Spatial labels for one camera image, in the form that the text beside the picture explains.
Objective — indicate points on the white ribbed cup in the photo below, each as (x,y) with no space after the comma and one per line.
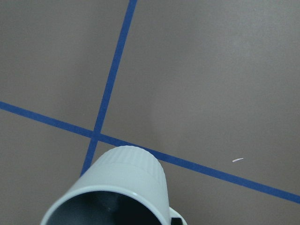
(125,186)

